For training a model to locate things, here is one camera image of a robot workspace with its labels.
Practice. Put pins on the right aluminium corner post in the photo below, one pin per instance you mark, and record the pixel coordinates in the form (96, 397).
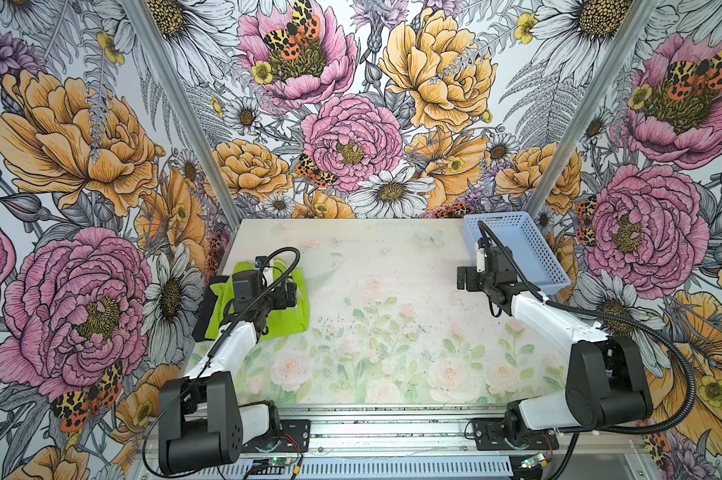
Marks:
(637, 18)

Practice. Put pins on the aluminium rail frame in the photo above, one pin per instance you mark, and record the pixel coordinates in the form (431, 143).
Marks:
(392, 431)

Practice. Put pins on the light blue plastic basket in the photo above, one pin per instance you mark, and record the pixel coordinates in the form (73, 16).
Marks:
(518, 233)

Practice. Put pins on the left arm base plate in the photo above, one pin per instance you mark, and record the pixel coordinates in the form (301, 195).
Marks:
(286, 435)

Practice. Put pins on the left aluminium corner post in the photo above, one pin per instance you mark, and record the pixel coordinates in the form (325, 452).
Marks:
(165, 72)

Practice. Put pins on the white vented cable duct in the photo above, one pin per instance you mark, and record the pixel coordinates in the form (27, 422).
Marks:
(410, 467)

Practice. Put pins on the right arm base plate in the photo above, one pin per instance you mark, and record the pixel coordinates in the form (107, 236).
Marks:
(492, 434)

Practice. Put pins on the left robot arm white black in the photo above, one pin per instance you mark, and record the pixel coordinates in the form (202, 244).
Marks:
(201, 423)

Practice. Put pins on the lime green towel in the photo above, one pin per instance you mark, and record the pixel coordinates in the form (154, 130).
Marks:
(288, 317)

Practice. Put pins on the black garment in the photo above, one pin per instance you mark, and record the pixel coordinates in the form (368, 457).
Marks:
(202, 332)

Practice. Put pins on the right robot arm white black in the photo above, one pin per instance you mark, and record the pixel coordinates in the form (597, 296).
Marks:
(605, 385)

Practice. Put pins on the aluminium corner post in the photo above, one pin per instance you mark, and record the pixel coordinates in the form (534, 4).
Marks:
(637, 18)
(165, 72)

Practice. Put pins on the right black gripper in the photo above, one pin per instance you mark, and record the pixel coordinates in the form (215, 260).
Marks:
(470, 284)

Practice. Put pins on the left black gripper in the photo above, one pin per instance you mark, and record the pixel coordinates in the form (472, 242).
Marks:
(281, 303)

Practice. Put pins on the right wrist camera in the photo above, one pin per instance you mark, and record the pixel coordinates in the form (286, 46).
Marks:
(480, 258)

